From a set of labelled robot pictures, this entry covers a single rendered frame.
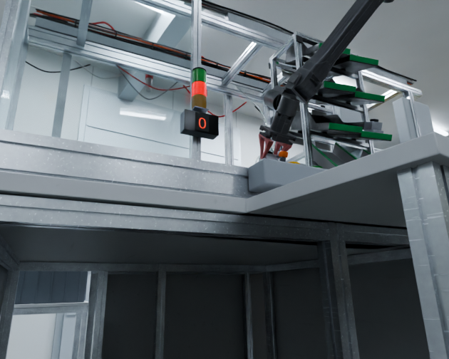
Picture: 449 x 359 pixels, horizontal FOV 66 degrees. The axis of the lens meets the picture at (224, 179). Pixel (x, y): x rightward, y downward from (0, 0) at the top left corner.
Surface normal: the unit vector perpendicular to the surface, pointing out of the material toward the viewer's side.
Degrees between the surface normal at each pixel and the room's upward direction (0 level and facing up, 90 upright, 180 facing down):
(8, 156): 90
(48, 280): 90
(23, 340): 90
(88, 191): 90
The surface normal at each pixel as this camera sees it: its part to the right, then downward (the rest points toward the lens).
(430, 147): -0.83, -0.15
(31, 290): 0.45, -0.28
